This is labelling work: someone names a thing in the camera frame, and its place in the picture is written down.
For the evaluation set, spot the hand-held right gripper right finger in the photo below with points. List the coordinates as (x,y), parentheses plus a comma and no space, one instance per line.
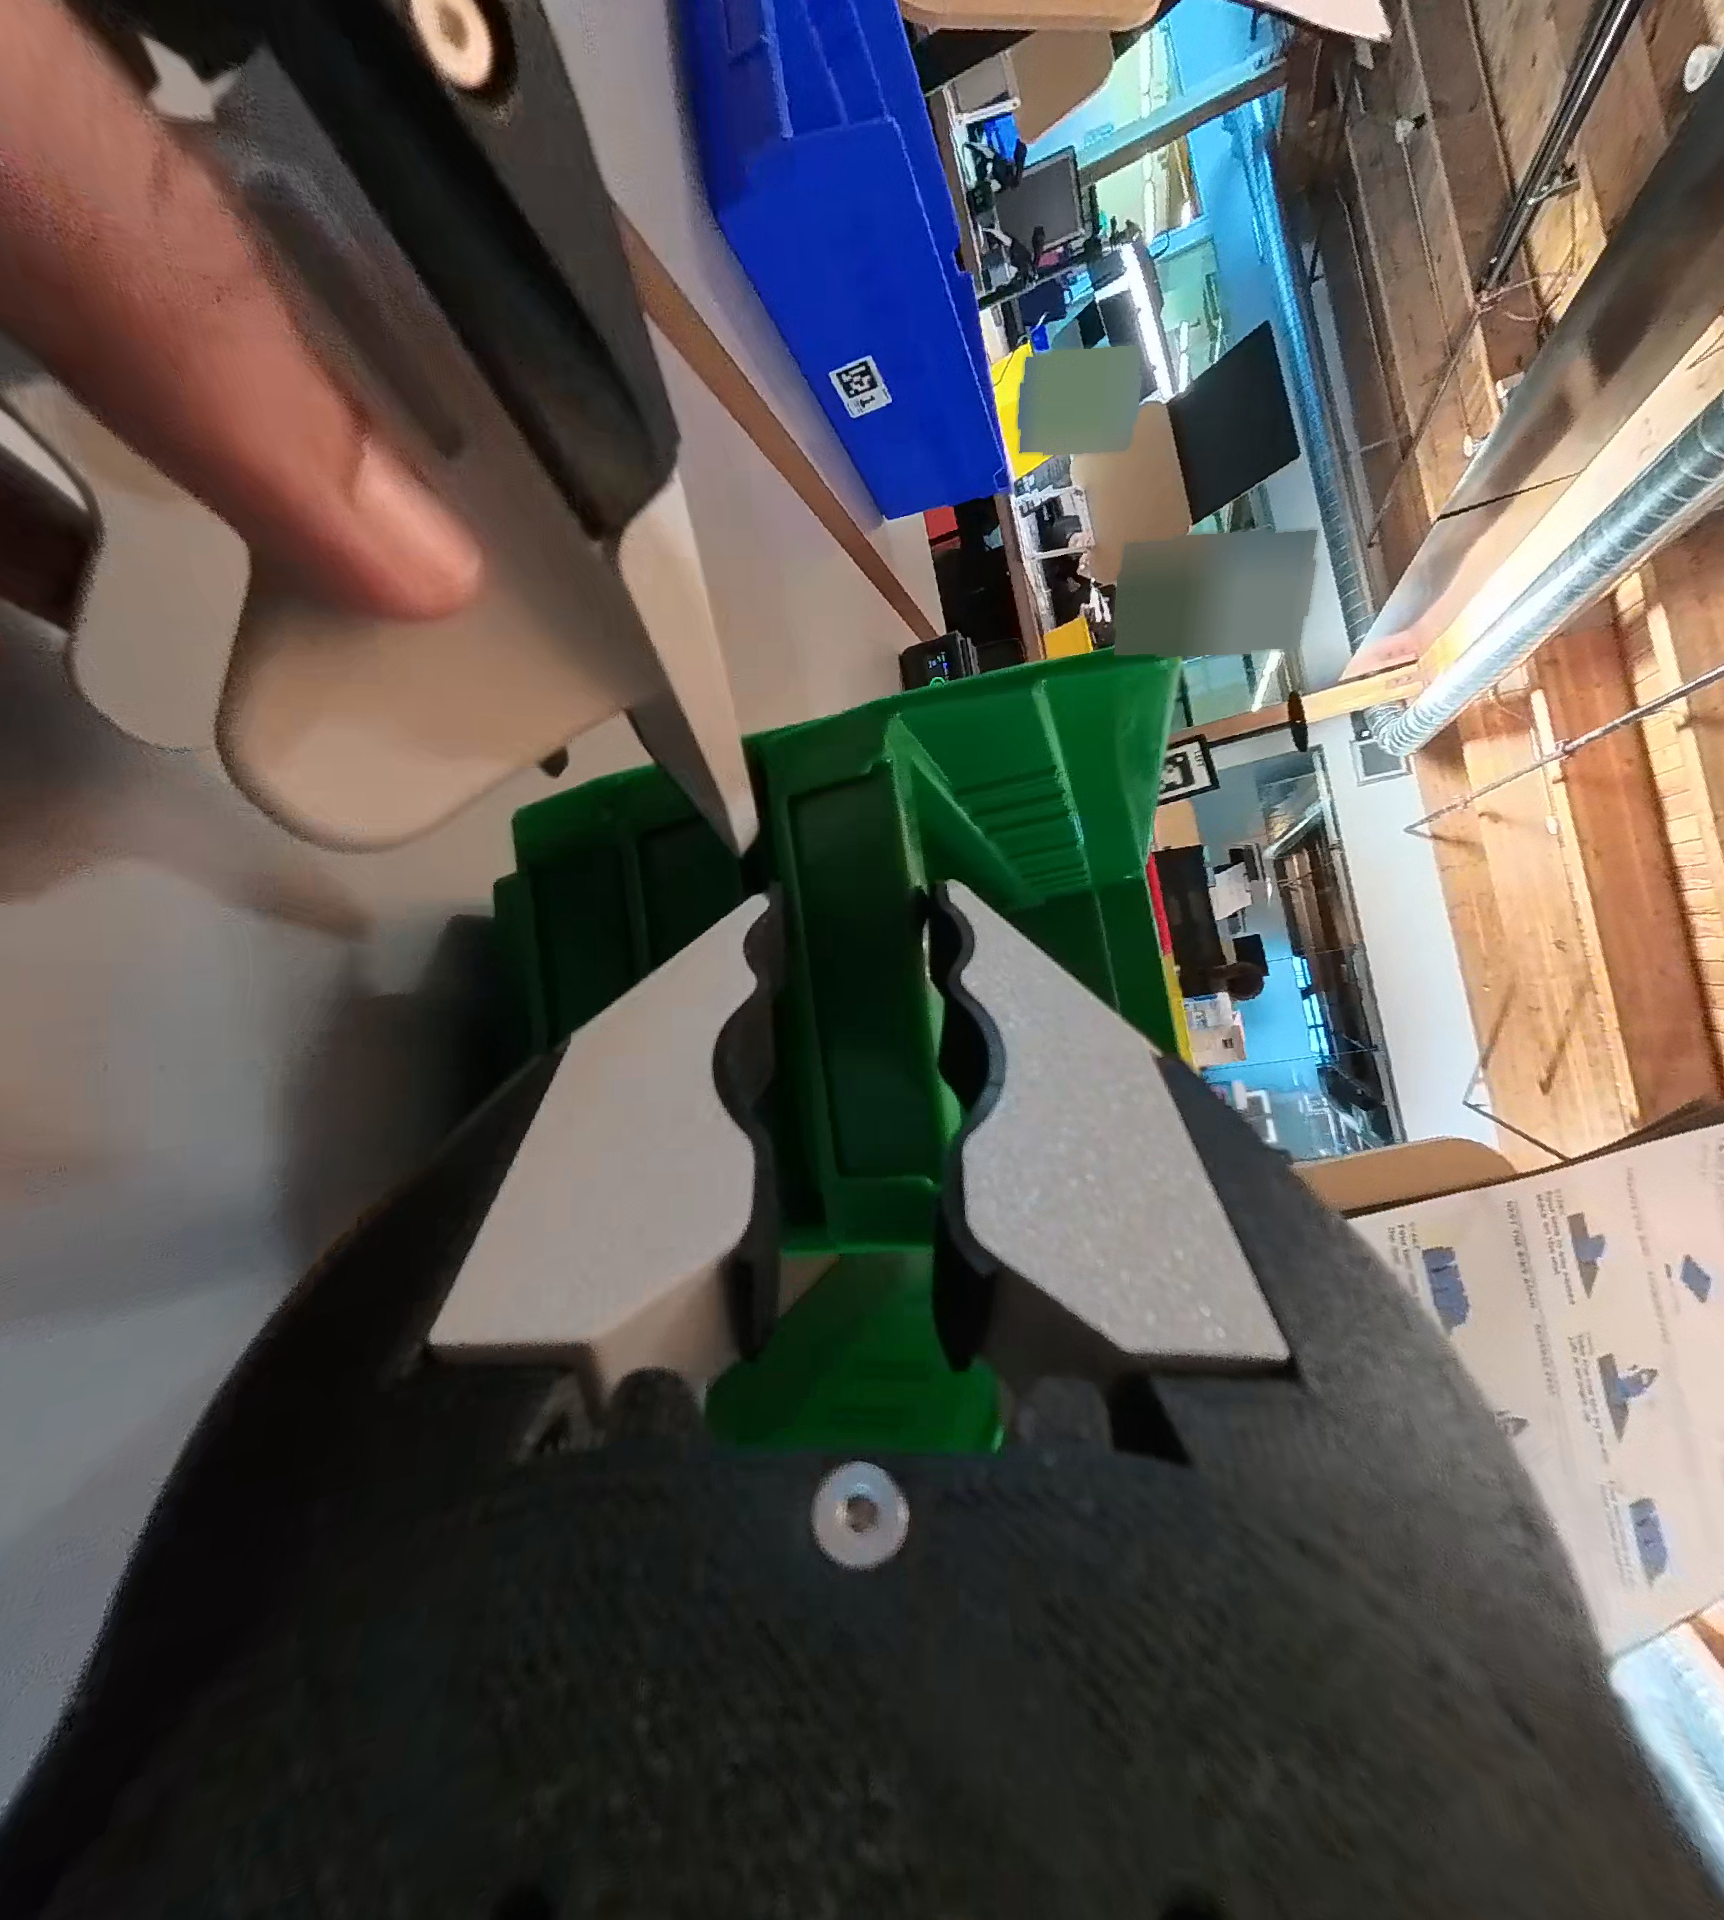
(1102,1200)

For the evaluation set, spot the person's left hand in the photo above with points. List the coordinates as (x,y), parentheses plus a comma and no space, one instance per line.
(127,270)

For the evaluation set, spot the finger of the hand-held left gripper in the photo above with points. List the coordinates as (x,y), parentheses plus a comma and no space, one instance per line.
(691,661)

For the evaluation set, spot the large green plastic bin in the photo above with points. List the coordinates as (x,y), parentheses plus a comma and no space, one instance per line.
(862,974)

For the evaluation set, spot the black ceiling pipe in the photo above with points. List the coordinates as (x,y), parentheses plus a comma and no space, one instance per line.
(1564,142)

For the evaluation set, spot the silver rectangular air duct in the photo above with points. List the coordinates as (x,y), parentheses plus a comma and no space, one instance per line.
(1552,435)

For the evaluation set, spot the blue plastic bin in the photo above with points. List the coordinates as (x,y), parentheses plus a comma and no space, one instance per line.
(833,210)

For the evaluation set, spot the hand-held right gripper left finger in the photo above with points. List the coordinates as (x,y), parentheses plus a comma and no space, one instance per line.
(606,1200)

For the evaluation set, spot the yellow plastic bin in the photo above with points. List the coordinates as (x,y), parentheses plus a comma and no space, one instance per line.
(1009,398)

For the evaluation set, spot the instruction sheet with blue pictures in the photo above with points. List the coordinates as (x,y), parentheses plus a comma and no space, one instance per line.
(1597,1351)

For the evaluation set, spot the black monitor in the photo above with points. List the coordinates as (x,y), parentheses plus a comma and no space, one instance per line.
(1231,420)

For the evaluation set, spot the medium green plastic bin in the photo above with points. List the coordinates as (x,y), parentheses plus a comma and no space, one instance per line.
(606,900)

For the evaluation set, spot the square black-white marker sign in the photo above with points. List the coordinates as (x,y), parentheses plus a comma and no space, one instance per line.
(1188,768)

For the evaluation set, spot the brown cardboard board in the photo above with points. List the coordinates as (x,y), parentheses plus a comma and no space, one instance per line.
(1417,1170)

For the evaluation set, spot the small black display device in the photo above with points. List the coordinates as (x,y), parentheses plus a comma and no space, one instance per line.
(936,662)

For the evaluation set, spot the spiral round air duct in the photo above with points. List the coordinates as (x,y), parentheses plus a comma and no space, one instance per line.
(1626,554)

